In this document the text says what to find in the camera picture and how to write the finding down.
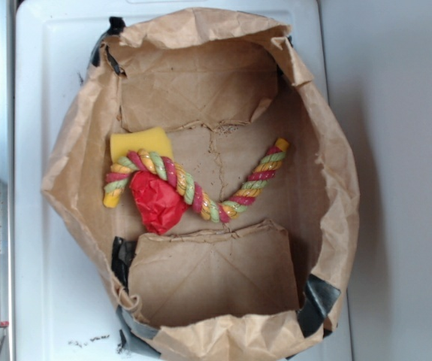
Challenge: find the multicolored twisted rope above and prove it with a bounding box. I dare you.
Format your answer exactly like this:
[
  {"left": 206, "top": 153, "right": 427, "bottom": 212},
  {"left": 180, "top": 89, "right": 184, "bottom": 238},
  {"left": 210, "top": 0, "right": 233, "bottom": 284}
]
[{"left": 102, "top": 137, "right": 291, "bottom": 224}]

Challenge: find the brown paper bag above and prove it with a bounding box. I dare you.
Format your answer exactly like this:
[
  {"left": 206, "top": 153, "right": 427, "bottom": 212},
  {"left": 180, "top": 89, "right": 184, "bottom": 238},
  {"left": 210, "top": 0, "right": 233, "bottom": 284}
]
[{"left": 42, "top": 8, "right": 360, "bottom": 360}]

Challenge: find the yellow sponge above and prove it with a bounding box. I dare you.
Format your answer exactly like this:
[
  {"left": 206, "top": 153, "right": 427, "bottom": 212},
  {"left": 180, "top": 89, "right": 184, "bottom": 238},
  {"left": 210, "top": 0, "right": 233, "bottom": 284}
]
[{"left": 110, "top": 127, "right": 174, "bottom": 162}]

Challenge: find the red crumpled paper ball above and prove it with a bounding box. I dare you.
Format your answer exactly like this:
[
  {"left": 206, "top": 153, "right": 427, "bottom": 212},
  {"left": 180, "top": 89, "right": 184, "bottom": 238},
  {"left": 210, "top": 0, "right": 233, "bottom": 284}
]
[{"left": 130, "top": 171, "right": 189, "bottom": 235}]

